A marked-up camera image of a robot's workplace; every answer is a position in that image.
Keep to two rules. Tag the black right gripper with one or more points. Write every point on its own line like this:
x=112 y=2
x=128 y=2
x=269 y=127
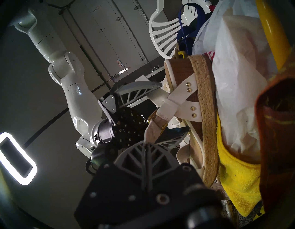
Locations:
x=129 y=127

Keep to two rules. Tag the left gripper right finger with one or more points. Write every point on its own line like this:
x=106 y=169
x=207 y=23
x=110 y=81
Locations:
x=161 y=164

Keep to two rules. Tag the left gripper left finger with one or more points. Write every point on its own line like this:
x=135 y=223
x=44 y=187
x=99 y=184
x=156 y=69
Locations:
x=131 y=164

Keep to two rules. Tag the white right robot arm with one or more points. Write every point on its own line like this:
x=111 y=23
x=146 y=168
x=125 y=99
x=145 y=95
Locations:
x=76 y=97

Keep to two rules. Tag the black flight case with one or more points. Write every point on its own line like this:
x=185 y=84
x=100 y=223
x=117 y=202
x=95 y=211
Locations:
x=149 y=71

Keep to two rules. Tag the blue fabric bag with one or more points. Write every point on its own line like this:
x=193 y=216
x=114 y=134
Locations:
x=186 y=43

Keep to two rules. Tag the white plastic chair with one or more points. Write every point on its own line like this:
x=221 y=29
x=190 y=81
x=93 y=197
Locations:
x=161 y=34

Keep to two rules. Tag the yellow terry towel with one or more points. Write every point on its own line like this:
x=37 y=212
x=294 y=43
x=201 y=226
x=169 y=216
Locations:
x=239 y=180

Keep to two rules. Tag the white red-logo plastic bag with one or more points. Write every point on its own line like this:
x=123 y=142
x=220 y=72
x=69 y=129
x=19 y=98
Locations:
x=237 y=80

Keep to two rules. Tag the white printed round tote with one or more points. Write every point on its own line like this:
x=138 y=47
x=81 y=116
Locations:
x=242 y=217

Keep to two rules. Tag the red orange floral tote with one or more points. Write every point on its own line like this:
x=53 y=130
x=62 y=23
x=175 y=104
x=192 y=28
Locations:
x=276 y=138

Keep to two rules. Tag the yellow folding umbrella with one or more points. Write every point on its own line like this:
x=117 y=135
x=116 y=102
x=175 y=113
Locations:
x=274 y=34

